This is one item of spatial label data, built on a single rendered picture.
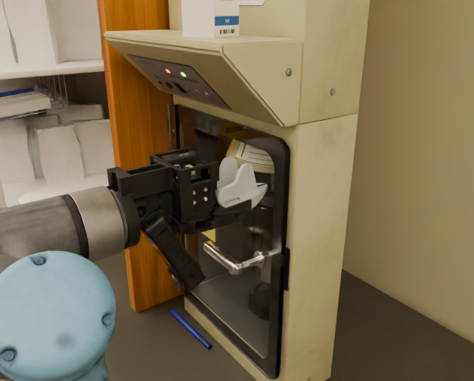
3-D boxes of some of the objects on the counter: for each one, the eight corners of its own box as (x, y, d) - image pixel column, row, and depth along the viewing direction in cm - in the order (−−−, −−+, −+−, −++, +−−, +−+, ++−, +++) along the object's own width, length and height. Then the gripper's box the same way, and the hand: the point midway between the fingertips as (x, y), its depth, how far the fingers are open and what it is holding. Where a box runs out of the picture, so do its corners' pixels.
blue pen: (174, 311, 95) (174, 308, 95) (212, 348, 85) (212, 343, 85) (169, 314, 94) (169, 309, 94) (208, 351, 84) (208, 346, 84)
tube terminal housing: (271, 271, 110) (284, -92, 81) (381, 345, 86) (456, -134, 56) (184, 308, 96) (160, -112, 67) (284, 409, 72) (317, -180, 43)
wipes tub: (71, 230, 130) (63, 182, 124) (86, 248, 120) (79, 197, 115) (23, 243, 123) (13, 193, 117) (35, 263, 113) (25, 210, 107)
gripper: (128, 187, 43) (290, 148, 55) (94, 162, 50) (245, 133, 61) (136, 263, 46) (287, 212, 58) (103, 230, 53) (245, 190, 65)
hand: (258, 193), depth 60 cm, fingers closed
